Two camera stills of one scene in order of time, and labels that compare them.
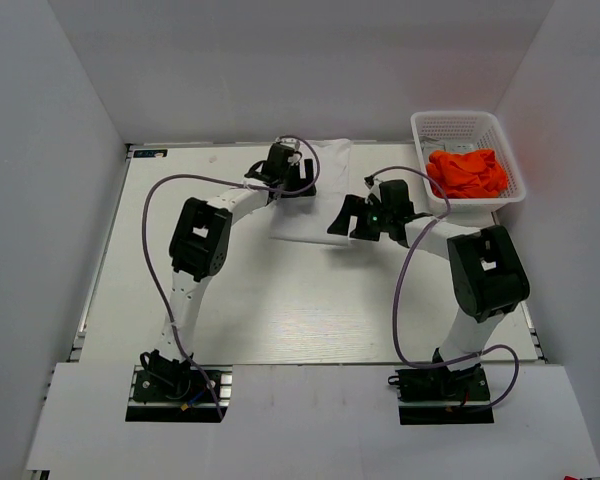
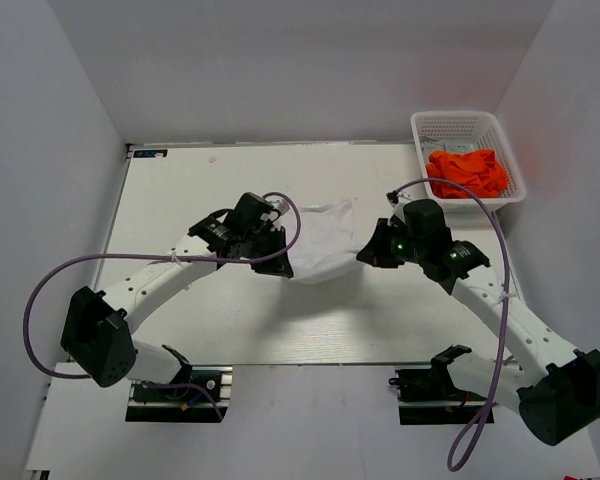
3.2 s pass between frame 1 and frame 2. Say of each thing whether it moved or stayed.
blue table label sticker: stayed
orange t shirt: stayed
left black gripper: moved
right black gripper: moved
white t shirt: moved
